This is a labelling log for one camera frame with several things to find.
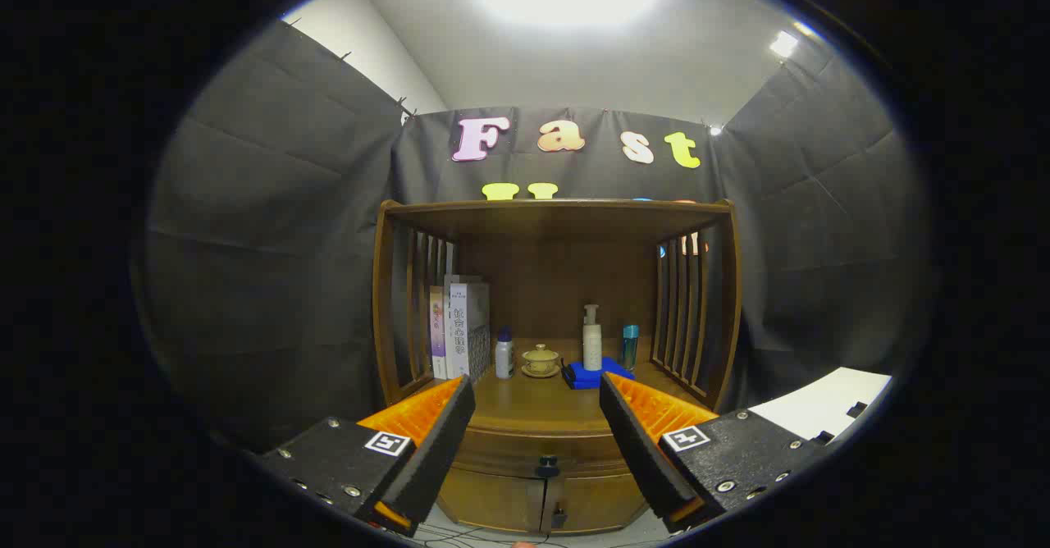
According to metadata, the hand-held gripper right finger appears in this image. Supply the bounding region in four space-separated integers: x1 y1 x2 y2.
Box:
599 372 831 534

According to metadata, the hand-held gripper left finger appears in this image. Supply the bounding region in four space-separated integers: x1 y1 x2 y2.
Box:
261 374 477 537

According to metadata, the wooden cabinet door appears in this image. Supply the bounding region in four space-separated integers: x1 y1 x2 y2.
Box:
437 468 546 532
541 474 649 535

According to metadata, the wooden countertop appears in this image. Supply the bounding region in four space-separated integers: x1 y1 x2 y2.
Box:
410 336 706 438

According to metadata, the brown wooden cabinet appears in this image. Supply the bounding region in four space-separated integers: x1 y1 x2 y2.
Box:
372 198 743 537

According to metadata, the blue folded cloth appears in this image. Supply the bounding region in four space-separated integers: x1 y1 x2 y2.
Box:
563 357 637 390

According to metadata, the white pump bottle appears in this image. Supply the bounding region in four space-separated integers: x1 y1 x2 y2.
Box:
582 304 603 372

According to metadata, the thin purple book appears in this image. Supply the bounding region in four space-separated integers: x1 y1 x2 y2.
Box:
429 285 448 381

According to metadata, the thick white book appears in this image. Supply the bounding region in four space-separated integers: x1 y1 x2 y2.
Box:
444 275 491 381

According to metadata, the yellow lidded tea cup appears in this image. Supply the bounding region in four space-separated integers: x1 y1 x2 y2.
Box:
522 344 562 379

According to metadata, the white furniture unit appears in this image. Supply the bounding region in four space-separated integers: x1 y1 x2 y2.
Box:
748 367 893 446

